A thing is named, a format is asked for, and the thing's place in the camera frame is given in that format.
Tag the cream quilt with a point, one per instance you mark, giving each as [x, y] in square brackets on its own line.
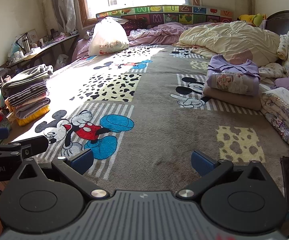
[234, 40]

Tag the yellow folded garment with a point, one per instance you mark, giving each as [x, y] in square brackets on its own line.
[32, 118]

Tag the grey-lilac folded garment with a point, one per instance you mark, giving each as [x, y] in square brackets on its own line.
[33, 110]

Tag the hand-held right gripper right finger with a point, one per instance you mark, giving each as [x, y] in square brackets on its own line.
[201, 163]

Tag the small white plastic bag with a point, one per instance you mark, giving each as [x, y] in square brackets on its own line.
[62, 60]

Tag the floral folded blanket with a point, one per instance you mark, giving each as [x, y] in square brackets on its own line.
[282, 105]

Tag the steel thermos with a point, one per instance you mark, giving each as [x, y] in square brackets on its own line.
[26, 43]

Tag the beige folded garment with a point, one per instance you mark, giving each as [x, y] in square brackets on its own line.
[229, 100]

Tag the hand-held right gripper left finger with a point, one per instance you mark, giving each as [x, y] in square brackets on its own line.
[82, 160]

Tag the pink folded garment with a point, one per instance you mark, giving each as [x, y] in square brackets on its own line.
[18, 107]

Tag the colourful alphabet foam mat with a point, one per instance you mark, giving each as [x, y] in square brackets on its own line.
[159, 13]

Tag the pink quilt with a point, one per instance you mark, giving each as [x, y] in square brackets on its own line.
[159, 35]

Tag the dark wooden headboard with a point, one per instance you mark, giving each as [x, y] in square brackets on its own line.
[284, 22]

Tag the grey curtain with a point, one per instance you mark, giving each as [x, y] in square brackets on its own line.
[64, 2]

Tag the green plush toy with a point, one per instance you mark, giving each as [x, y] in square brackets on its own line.
[258, 18]

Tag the dark side table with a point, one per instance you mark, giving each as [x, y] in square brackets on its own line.
[52, 44]

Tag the white floral pillow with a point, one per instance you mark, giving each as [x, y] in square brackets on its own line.
[287, 47]

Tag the grey sweatpants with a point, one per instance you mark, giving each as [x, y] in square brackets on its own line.
[27, 76]

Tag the yellow plush toy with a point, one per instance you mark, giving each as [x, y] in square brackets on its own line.
[244, 17]

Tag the purple folded sweater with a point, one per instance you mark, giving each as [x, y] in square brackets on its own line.
[234, 80]

